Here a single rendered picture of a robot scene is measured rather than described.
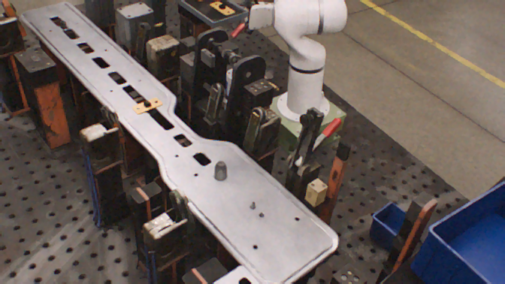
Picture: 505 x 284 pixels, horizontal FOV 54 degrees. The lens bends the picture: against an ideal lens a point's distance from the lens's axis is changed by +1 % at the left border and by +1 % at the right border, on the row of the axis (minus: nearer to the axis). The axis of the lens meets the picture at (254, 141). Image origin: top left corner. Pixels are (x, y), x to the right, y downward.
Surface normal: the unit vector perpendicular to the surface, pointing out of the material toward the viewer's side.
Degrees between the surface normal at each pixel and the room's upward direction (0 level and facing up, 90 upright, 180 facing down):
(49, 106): 90
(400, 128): 0
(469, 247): 0
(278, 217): 0
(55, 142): 90
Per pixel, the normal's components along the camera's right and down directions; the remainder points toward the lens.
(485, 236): 0.08, -0.74
